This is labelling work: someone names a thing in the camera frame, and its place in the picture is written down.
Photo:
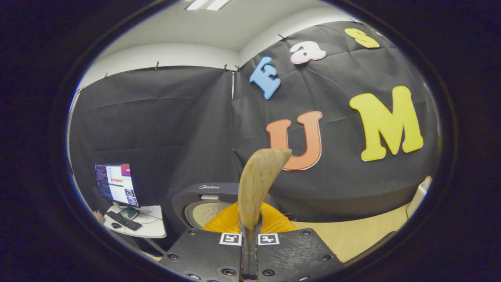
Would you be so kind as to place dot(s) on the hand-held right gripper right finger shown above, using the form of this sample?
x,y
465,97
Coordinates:
x,y
297,258

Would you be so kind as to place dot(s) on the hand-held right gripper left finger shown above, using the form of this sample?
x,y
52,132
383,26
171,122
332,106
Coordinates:
x,y
207,258

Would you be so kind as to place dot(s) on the silver black rice cooker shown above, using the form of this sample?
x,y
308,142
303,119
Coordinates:
x,y
203,196

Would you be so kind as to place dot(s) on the wooden spoon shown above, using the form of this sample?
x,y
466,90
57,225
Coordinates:
x,y
258,180

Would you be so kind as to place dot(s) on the white side table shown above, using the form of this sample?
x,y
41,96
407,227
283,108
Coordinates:
x,y
154,227

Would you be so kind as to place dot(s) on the small teal box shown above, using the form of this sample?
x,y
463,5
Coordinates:
x,y
129,213

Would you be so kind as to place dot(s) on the black keyboard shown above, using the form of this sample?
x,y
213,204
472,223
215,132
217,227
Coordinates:
x,y
124,221

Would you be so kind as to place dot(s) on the black computer mouse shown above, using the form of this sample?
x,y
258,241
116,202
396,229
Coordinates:
x,y
116,225

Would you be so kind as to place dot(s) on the computer monitor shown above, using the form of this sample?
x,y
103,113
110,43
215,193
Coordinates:
x,y
117,184

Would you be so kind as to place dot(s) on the black backdrop cloth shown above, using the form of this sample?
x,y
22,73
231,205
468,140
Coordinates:
x,y
176,129

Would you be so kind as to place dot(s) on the white toaster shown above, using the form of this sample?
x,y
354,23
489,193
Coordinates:
x,y
419,196

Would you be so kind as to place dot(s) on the ceiling light panel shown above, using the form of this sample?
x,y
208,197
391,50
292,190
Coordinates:
x,y
207,4

